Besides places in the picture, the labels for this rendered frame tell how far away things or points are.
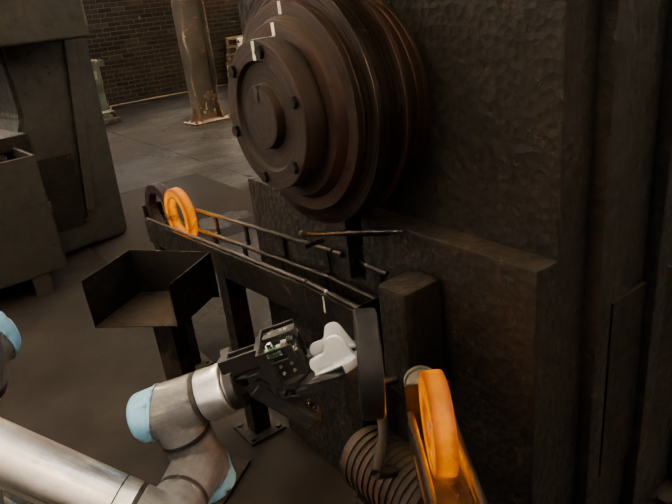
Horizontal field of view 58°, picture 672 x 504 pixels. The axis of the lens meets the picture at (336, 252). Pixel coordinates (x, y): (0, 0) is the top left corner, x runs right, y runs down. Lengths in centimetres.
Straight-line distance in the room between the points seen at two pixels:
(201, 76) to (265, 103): 712
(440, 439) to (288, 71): 64
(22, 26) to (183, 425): 300
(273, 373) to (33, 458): 32
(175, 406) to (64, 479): 16
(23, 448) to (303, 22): 79
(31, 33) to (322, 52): 274
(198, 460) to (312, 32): 72
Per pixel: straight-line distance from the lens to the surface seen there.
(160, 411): 91
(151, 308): 170
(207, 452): 94
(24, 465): 89
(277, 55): 110
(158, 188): 224
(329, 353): 84
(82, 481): 87
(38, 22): 371
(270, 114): 114
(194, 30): 824
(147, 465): 214
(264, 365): 84
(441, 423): 88
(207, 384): 88
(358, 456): 120
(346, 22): 106
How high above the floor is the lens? 131
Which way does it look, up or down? 23 degrees down
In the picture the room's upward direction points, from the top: 7 degrees counter-clockwise
